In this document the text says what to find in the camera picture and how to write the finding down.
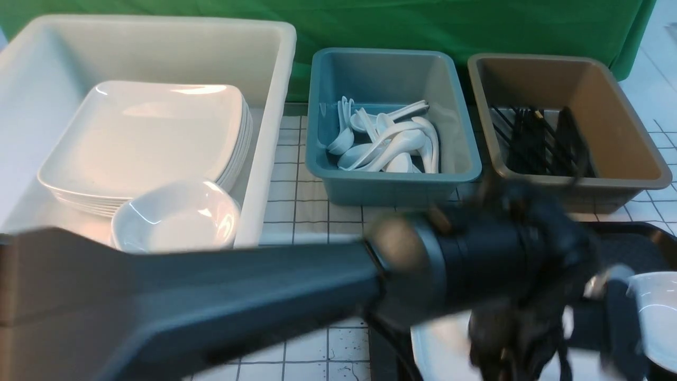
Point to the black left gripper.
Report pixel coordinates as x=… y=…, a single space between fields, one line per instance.
x=515 y=340

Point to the white square rice plate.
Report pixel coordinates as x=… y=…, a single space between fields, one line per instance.
x=441 y=352

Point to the white small bowl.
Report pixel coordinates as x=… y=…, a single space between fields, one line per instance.
x=656 y=299

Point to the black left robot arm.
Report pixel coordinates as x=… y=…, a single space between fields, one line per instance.
x=73 y=308

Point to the bundle of black chopsticks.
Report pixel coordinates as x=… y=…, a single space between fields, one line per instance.
x=543 y=142

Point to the brown plastic bin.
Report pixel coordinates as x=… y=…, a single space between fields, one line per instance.
x=625 y=156

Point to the pile of white spoons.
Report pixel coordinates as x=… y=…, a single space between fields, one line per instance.
x=401 y=141

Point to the teal plastic bin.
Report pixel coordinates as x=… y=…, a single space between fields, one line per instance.
x=382 y=81

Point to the green cloth backdrop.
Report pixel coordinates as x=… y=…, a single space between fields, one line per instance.
x=607 y=31

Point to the stack of white bowls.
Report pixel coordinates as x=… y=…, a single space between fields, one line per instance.
x=187 y=215

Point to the stack of white square plates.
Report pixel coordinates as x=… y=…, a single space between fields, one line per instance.
x=128 y=138

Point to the large white plastic bin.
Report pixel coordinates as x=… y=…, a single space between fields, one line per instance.
x=51 y=65

